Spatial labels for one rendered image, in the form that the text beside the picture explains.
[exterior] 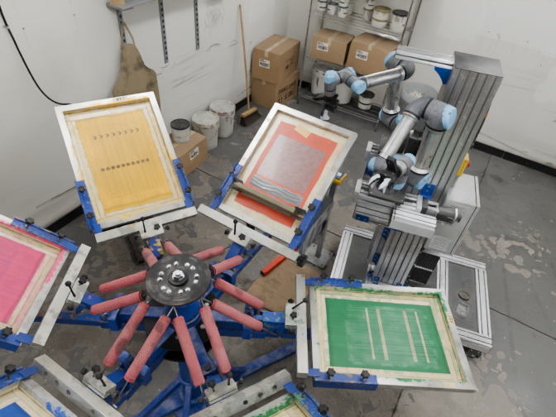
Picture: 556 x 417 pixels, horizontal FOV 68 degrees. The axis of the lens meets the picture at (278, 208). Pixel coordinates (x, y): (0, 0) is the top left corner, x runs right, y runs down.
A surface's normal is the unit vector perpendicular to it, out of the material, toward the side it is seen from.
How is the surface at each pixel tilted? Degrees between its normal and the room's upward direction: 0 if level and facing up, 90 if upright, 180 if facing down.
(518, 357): 0
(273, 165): 32
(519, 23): 90
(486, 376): 0
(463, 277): 0
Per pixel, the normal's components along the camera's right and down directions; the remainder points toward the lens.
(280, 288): 0.09, -0.73
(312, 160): -0.20, -0.33
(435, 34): -0.52, 0.55
